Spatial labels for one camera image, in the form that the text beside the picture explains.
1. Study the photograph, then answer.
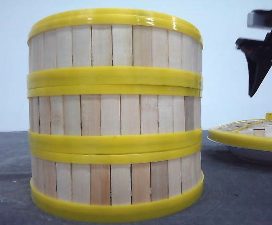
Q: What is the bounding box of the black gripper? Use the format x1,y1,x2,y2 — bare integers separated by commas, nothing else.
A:
235,9,272,97

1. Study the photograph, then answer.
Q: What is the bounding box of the woven bamboo steamer lid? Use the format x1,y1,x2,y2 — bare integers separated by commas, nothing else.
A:
208,112,272,152

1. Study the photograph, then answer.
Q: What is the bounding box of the bamboo steamer with large bun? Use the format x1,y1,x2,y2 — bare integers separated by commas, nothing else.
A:
27,8,203,97

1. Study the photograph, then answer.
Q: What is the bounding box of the bamboo steamer with three buns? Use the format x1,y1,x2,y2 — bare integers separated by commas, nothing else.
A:
29,94,202,155

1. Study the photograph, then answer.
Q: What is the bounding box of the white plate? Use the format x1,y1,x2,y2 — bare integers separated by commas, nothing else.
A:
207,136,272,165

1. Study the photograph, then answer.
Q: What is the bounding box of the bamboo steamer with small bun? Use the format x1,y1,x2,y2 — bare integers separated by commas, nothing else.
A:
31,152,204,223

